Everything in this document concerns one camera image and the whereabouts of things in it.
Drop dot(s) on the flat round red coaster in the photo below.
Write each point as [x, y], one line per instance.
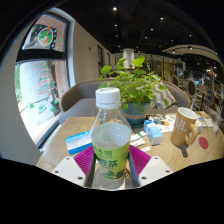
[203, 142]

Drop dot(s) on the white printed brochure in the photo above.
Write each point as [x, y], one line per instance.
[166, 121]

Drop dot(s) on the blue white leaflet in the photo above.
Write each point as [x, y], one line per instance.
[77, 142]

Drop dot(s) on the green-label clear drink bottle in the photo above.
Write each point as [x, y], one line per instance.
[111, 143]

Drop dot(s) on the green potted plant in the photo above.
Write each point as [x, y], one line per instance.
[136, 86]

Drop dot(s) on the window with holiday stickers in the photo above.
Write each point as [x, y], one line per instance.
[38, 93]

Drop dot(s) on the group of ceiling spotlights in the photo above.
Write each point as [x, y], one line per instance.
[151, 29]

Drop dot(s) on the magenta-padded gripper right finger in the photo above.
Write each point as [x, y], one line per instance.
[150, 168]

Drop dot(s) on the tan ceramic mug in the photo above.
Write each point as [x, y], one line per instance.
[181, 128]

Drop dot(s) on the white round column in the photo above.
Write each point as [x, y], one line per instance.
[128, 58]

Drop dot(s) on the white cardboard box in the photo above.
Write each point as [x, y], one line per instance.
[201, 125]

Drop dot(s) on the grey curved sofa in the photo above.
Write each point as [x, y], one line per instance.
[80, 100]

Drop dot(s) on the group of dining chairs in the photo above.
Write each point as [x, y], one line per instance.
[196, 88]

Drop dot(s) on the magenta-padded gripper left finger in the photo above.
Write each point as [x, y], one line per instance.
[71, 168]

